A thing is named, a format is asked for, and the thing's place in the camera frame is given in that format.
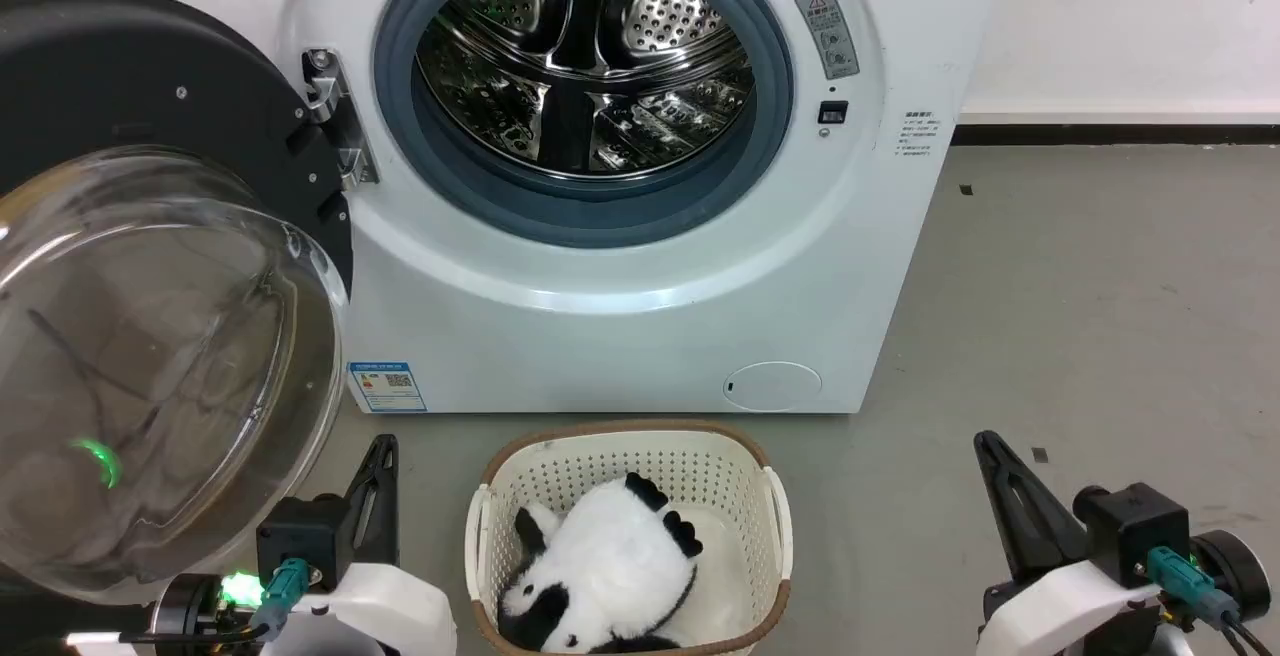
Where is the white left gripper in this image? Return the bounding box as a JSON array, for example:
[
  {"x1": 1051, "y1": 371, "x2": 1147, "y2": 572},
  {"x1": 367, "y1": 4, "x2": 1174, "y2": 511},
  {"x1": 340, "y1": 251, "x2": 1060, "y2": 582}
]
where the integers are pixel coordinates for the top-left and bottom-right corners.
[{"x1": 270, "y1": 433, "x2": 459, "y2": 656}]

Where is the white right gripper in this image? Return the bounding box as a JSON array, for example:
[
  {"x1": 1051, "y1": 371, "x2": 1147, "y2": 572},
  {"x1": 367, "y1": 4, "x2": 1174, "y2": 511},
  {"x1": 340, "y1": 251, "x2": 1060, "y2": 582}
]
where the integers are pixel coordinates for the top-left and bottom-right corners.
[{"x1": 973, "y1": 430, "x2": 1167, "y2": 656}]

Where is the white front-load washing machine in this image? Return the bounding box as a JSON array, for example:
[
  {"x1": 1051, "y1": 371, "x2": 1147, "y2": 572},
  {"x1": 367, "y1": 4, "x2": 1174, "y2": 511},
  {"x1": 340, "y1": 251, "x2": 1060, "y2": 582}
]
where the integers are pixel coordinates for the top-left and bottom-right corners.
[{"x1": 128, "y1": 0, "x2": 1011, "y2": 415}]

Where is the metal door hinge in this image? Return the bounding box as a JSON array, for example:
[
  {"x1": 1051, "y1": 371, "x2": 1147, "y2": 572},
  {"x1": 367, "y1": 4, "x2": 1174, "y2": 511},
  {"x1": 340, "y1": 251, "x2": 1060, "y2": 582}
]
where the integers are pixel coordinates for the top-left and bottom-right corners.
[{"x1": 301, "y1": 48, "x2": 380, "y2": 190}]

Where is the black round glass washer door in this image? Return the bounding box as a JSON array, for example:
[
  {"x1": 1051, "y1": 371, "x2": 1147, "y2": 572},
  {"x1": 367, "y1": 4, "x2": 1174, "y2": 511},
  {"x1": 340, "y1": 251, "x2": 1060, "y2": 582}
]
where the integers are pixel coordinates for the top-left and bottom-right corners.
[{"x1": 0, "y1": 0, "x2": 356, "y2": 605}]

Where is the blue energy label sticker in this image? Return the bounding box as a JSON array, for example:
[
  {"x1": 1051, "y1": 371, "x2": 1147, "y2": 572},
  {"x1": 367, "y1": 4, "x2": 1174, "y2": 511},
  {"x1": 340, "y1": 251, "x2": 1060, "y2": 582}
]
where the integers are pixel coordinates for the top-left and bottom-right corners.
[{"x1": 347, "y1": 362, "x2": 429, "y2": 414}]

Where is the black and white panda plush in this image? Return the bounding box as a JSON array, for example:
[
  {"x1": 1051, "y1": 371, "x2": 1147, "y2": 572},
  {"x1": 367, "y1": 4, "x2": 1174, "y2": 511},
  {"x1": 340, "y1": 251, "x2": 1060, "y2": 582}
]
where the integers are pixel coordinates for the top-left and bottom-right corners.
[{"x1": 496, "y1": 472, "x2": 705, "y2": 655}]

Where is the round white filter cover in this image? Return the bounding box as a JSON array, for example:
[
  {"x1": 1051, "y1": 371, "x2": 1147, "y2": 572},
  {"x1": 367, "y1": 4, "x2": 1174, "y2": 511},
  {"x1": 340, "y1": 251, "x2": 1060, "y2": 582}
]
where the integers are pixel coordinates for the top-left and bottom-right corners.
[{"x1": 722, "y1": 361, "x2": 824, "y2": 413}]

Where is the white plastic laundry basket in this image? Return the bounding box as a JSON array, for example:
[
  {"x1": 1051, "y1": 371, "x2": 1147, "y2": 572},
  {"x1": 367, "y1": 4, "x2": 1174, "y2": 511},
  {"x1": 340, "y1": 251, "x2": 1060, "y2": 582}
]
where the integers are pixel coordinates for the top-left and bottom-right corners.
[{"x1": 464, "y1": 420, "x2": 795, "y2": 656}]

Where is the stainless steel washer drum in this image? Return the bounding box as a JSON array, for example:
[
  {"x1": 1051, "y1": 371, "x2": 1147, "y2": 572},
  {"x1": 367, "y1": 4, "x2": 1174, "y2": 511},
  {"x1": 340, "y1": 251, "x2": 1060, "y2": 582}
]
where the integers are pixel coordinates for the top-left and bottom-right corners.
[{"x1": 414, "y1": 0, "x2": 757, "y2": 178}]

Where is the grey warning sticker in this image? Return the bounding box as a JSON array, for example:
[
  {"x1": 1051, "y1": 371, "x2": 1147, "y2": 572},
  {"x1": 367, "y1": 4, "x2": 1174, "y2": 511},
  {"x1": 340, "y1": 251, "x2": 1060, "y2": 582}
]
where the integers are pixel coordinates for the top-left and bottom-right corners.
[{"x1": 795, "y1": 0, "x2": 862, "y2": 83}]

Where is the teal plug left gripper cable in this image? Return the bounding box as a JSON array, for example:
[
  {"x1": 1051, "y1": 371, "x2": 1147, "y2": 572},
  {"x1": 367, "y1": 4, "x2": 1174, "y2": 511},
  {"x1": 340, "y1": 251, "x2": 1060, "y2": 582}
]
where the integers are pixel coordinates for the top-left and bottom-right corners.
[{"x1": 118, "y1": 557, "x2": 312, "y2": 649}]

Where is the teal plug gripper cable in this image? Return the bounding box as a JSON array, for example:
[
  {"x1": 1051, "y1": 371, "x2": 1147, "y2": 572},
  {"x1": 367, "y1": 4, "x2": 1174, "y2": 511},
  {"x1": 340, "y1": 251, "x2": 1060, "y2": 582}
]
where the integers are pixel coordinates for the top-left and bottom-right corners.
[
  {"x1": 1146, "y1": 545, "x2": 1280, "y2": 656},
  {"x1": 118, "y1": 557, "x2": 312, "y2": 649}
]

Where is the teal plug right gripper cable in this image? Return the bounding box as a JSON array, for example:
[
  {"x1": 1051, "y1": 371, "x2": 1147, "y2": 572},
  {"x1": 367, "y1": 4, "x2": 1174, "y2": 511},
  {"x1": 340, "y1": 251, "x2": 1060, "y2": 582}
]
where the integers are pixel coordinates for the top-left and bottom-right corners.
[{"x1": 1146, "y1": 545, "x2": 1280, "y2": 656}]

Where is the black wall baseboard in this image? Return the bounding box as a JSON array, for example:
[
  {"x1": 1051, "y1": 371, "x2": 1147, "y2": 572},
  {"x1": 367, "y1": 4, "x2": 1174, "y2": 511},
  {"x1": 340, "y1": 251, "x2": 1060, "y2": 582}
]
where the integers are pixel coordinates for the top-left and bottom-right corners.
[{"x1": 950, "y1": 123, "x2": 1280, "y2": 147}]

